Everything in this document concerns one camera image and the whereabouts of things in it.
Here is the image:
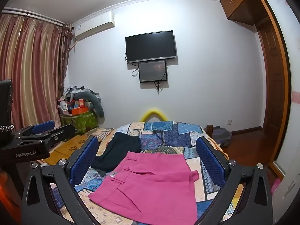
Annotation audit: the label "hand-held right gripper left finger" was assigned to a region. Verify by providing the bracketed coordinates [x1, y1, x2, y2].
[22, 136, 110, 225]

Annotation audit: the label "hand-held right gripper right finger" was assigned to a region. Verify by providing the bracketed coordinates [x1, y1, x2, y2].
[196, 136, 274, 225]

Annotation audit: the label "pink pants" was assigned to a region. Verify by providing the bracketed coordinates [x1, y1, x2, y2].
[88, 152, 200, 225]

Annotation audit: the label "wooden overhead cabinet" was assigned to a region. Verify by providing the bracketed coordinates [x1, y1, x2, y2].
[219, 0, 270, 26]

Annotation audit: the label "pink cloth item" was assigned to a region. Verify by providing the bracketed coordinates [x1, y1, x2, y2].
[271, 178, 282, 195]

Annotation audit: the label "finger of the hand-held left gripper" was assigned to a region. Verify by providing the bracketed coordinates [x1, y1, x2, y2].
[37, 124, 77, 147]
[14, 120, 56, 138]

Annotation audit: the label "black wall television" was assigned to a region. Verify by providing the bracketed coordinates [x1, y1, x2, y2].
[125, 30, 177, 64]

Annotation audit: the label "dark navy pants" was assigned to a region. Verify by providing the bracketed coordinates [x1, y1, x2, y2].
[91, 132, 142, 176]

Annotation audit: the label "grey backpack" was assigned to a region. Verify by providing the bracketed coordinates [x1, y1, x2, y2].
[212, 126, 232, 147]

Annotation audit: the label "yellow foam tube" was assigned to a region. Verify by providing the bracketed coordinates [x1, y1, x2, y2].
[140, 108, 167, 122]

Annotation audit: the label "orange box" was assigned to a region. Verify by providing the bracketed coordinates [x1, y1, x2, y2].
[71, 106, 89, 116]

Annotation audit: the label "pile of clothes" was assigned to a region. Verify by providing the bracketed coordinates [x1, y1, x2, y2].
[57, 84, 101, 113]

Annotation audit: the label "black bag with metal chain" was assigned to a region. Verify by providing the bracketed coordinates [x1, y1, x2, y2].
[0, 80, 15, 133]

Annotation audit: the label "striped pink curtain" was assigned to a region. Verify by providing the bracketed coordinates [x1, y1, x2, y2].
[0, 13, 73, 132]

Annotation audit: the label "small black wall monitor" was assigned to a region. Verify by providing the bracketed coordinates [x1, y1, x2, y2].
[138, 60, 167, 83]

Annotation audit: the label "white air conditioner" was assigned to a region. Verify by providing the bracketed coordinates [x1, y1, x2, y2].
[72, 11, 115, 41]

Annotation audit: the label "person's left forearm orange sleeve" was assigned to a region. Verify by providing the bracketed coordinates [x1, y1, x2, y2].
[0, 169, 23, 218]

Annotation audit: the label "patchwork printed blanket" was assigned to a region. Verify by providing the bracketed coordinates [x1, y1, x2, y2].
[35, 121, 244, 225]

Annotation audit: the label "grey long cushion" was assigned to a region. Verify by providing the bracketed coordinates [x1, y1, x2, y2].
[70, 91, 105, 118]

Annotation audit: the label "yellow flower floor mat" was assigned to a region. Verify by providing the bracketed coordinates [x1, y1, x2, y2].
[43, 135, 91, 165]

